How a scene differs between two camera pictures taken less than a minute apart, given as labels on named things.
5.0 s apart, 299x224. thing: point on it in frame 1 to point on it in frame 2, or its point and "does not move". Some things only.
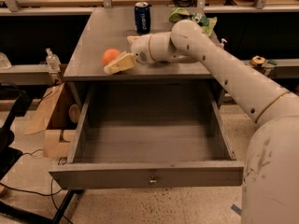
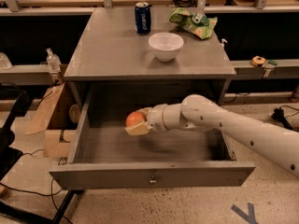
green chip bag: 207,23 does not move
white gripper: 140,49 to 156,119
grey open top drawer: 148,133 does not move
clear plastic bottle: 52,61 does not move
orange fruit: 108,55 to 135,119
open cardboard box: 57,117 does not move
